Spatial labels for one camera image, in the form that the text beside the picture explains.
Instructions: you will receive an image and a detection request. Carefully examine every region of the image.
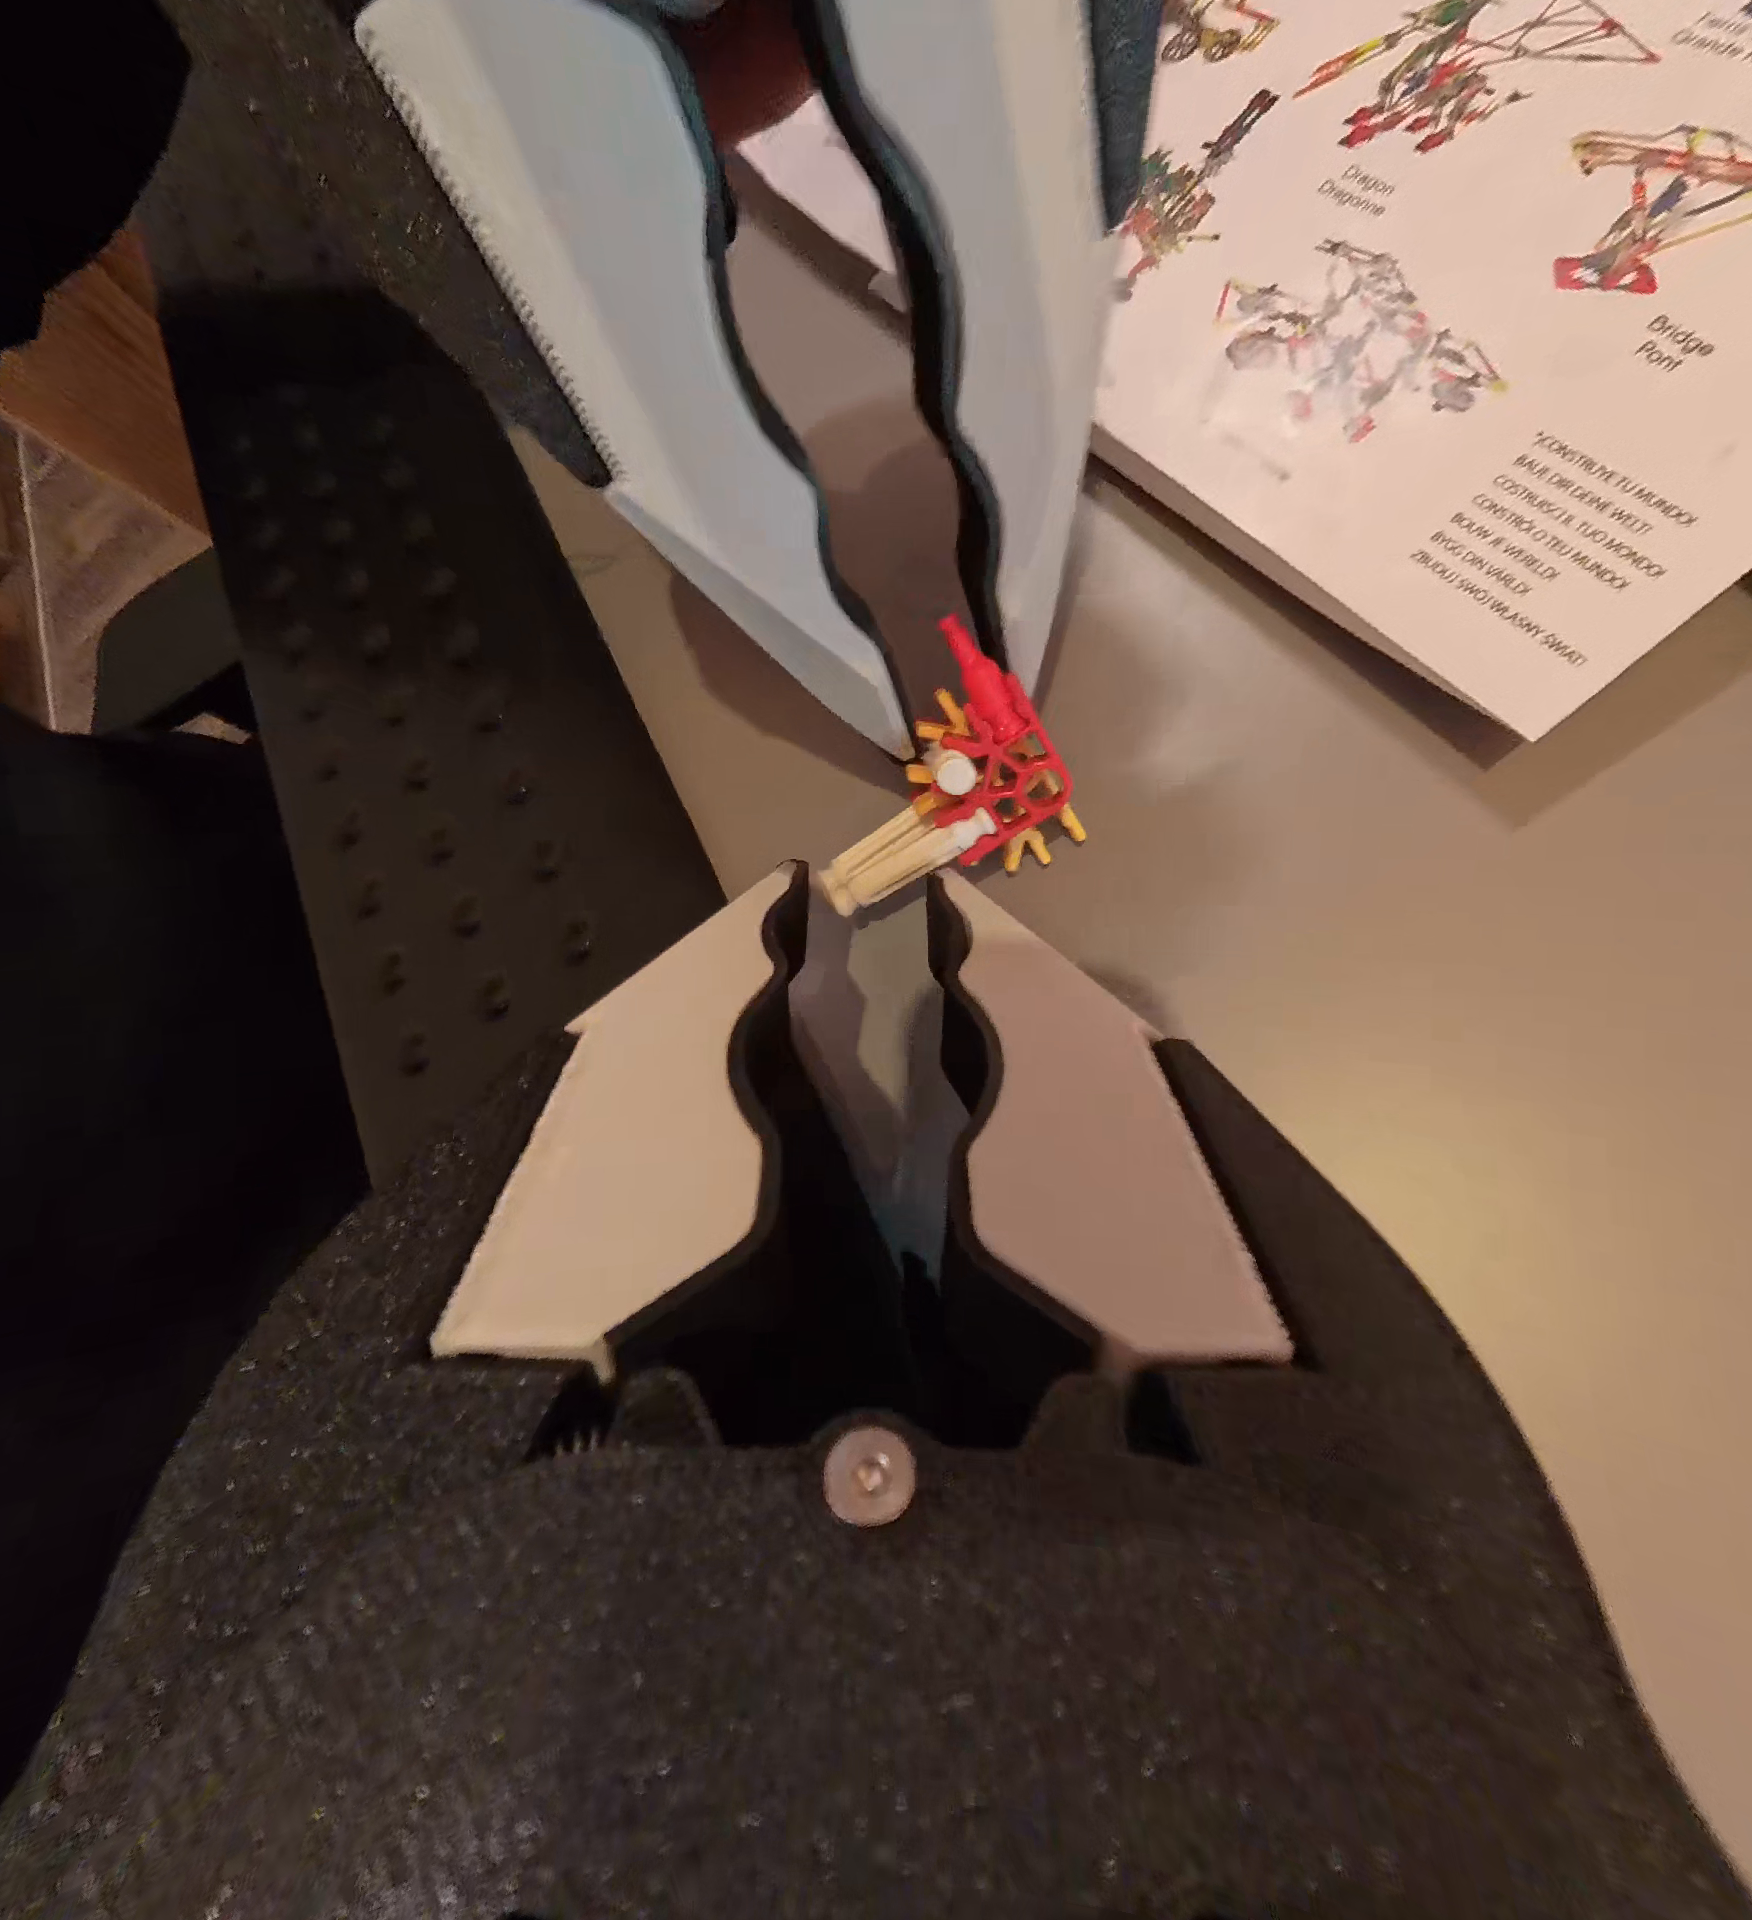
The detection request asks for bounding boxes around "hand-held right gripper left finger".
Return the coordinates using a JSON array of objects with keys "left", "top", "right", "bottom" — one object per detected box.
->
[{"left": 430, "top": 861, "right": 819, "bottom": 1375}]

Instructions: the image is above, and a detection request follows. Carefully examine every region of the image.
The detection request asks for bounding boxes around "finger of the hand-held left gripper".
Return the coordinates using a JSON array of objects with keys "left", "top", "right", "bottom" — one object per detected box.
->
[
  {"left": 813, "top": 0, "right": 1122, "bottom": 719},
  {"left": 355, "top": 0, "right": 918, "bottom": 760}
]

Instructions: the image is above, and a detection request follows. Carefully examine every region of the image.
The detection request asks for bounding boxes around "short red plastic rod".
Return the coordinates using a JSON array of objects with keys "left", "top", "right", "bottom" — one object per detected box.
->
[{"left": 938, "top": 612, "right": 1031, "bottom": 738}]

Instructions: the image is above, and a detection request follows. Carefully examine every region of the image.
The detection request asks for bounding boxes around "red yellow K'nex assembly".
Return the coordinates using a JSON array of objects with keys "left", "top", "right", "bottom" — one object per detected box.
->
[{"left": 907, "top": 689, "right": 1092, "bottom": 876}]

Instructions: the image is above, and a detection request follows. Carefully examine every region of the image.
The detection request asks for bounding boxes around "white printed instruction sheet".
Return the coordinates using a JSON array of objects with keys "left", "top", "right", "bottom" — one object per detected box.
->
[{"left": 733, "top": 0, "right": 1752, "bottom": 749}]

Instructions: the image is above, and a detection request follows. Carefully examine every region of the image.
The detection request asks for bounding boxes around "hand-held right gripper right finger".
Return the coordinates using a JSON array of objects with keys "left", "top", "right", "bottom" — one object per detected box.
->
[{"left": 925, "top": 871, "right": 1294, "bottom": 1372}]

